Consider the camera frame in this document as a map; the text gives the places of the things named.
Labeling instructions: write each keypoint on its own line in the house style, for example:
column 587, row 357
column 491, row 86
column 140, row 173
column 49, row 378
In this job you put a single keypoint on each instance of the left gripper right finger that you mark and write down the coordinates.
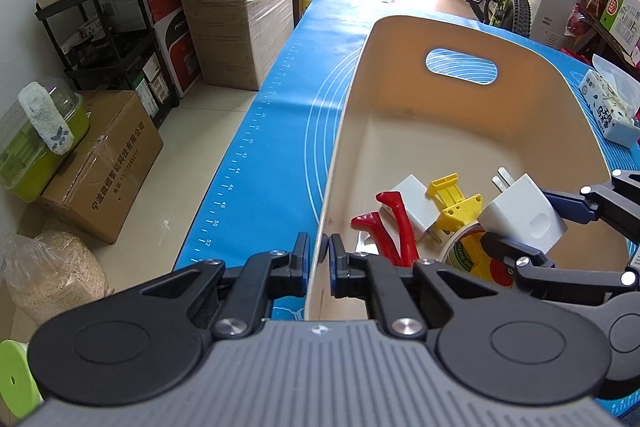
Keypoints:
column 384, row 289

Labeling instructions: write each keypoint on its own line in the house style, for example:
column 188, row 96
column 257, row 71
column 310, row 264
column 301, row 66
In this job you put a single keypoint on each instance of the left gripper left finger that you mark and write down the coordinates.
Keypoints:
column 250, row 290

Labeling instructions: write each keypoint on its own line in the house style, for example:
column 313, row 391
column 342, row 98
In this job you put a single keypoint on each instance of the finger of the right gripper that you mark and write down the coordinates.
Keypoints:
column 537, row 276
column 615, row 202

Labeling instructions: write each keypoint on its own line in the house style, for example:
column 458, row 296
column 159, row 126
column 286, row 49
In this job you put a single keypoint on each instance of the red toy figure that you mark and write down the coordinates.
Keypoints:
column 405, row 254

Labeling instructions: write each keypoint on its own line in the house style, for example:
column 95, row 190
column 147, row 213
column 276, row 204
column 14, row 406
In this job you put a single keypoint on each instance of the white square power adapter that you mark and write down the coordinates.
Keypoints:
column 522, row 212

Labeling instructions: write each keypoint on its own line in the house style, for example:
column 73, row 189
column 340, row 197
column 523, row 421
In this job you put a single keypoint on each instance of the white tape roll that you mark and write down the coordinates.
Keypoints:
column 464, row 252

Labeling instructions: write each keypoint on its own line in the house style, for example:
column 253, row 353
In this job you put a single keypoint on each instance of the yellow toy wrench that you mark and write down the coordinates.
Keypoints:
column 455, row 209

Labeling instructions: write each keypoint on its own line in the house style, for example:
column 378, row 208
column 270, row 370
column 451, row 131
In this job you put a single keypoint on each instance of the white usb charger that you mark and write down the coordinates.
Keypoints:
column 421, row 210

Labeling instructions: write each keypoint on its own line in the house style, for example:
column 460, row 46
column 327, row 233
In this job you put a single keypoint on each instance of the beige plastic storage bin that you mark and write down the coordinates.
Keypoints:
column 431, row 98

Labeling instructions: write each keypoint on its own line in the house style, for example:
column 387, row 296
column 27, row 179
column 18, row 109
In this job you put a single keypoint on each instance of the tissue box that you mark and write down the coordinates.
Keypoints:
column 613, row 98

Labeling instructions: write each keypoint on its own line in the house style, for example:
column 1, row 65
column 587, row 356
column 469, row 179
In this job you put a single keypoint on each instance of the green white product box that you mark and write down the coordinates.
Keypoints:
column 621, row 19

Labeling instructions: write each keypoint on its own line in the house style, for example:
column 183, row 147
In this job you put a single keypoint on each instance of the floor cardboard box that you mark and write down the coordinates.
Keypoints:
column 96, row 185

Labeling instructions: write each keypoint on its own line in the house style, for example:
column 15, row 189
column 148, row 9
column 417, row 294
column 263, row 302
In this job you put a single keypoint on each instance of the clear bag of grain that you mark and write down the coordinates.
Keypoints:
column 52, row 273

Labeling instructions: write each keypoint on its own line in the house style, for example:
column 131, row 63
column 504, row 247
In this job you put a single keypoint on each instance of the green plastic container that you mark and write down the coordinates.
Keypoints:
column 27, row 165

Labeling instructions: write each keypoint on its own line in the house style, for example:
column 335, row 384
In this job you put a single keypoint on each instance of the white rolled towel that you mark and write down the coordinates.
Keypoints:
column 45, row 118

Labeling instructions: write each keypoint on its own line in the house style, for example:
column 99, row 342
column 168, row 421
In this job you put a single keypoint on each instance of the black metal shelf cart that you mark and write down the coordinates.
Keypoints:
column 111, row 45

